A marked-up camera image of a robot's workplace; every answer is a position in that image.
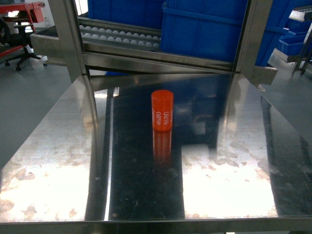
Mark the black office chair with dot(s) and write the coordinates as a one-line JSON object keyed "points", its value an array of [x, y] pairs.
{"points": [[14, 42]]}

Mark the steel side rack right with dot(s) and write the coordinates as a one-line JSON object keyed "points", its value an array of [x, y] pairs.
{"points": [[300, 23]]}

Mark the stainless steel roller rack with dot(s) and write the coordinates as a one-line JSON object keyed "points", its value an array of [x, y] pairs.
{"points": [[63, 45]]}

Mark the small blue bin right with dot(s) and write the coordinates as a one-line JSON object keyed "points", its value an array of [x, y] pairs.
{"points": [[291, 45]]}

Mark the red metal table frame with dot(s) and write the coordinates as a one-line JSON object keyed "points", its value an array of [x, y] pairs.
{"points": [[31, 11]]}

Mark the blue crate behind left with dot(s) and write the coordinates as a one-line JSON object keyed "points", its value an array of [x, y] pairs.
{"points": [[145, 13]]}

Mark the large blue plastic crate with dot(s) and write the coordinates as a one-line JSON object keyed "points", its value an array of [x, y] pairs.
{"points": [[207, 29]]}

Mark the orange cylindrical capacitor 4680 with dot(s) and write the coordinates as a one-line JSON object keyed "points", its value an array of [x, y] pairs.
{"points": [[162, 110]]}

